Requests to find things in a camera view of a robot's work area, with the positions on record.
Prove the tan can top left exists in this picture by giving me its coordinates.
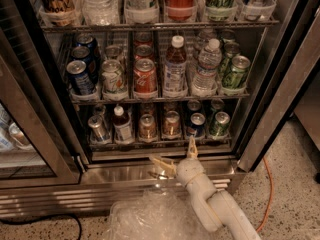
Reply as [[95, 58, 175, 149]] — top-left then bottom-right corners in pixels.
[[42, 0, 75, 26]]

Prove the green can middle front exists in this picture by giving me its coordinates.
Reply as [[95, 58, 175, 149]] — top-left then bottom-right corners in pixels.
[[222, 55, 251, 89]]

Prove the clear plastic wrap bundle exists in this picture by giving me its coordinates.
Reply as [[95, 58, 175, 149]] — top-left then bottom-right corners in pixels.
[[103, 191, 213, 240]]

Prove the water bottle top shelf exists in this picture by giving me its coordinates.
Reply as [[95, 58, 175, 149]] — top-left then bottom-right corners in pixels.
[[82, 0, 119, 26]]

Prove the water bottle middle shelf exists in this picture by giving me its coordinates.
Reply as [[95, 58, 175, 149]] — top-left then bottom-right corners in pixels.
[[192, 38, 222, 91]]

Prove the green can bottom front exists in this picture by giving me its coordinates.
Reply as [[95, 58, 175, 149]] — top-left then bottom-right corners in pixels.
[[209, 111, 230, 136]]

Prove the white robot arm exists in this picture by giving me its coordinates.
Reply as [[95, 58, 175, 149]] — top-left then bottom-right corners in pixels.
[[149, 136, 261, 240]]

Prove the glass fridge door left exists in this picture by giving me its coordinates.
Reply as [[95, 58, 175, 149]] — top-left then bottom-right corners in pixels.
[[0, 30, 80, 189]]

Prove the red coke can front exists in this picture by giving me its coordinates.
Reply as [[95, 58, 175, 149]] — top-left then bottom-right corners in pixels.
[[134, 59, 157, 93]]

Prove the orange soda can front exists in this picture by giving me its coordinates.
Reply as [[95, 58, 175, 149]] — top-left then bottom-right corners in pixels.
[[163, 111, 180, 137]]

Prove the water bottle shelf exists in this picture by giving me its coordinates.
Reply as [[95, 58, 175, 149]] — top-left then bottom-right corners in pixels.
[[192, 38, 222, 91], [82, 0, 119, 26]]

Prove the blue pepsi can bottom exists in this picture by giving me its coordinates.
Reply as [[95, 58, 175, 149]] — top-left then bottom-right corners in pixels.
[[186, 113, 206, 137]]

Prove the stainless steel fridge cabinet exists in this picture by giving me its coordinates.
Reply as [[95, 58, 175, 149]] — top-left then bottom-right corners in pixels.
[[0, 0, 320, 219]]

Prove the open fridge door right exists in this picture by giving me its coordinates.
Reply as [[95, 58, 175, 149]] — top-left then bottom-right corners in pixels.
[[238, 11, 320, 172]]

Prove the orange soda can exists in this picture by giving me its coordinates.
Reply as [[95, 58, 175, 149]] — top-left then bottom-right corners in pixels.
[[163, 111, 180, 137], [139, 114, 157, 141]]

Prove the red coke can top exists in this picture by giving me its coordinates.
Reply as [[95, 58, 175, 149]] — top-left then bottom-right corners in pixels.
[[165, 0, 194, 21]]

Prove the red coke can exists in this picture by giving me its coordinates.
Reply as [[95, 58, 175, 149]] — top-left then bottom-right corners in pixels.
[[134, 45, 154, 60], [134, 59, 157, 93], [165, 0, 194, 21]]

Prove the black cable on floor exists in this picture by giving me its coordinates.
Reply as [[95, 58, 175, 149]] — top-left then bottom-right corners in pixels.
[[0, 213, 83, 240]]

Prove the orange power cable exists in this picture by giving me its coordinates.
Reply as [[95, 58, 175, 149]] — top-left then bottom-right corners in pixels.
[[255, 157, 274, 233]]

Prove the tea bottle shelf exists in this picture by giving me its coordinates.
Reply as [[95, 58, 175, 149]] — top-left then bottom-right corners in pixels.
[[163, 35, 187, 92], [112, 105, 133, 143]]

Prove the silver can bottom left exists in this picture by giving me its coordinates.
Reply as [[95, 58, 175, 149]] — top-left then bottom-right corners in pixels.
[[88, 115, 109, 142]]

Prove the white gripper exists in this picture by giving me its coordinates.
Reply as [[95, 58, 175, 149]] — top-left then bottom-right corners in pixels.
[[149, 136, 205, 187]]

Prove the orange soda can left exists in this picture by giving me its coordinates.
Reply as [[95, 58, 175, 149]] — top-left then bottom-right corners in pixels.
[[139, 114, 157, 141]]

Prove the white green can middle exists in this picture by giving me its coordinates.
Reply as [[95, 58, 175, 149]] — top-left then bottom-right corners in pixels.
[[101, 59, 125, 94]]

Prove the blue can middle front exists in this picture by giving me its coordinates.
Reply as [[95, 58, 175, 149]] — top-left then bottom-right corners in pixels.
[[66, 60, 95, 95]]

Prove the tea bottle middle shelf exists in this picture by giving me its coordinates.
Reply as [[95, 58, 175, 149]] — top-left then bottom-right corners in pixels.
[[163, 35, 187, 92]]

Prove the tea bottle bottom shelf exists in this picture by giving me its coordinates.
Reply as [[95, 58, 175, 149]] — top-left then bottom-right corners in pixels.
[[112, 105, 133, 143]]

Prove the green can top shelf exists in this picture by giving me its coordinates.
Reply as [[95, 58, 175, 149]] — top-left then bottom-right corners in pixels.
[[205, 0, 234, 21]]

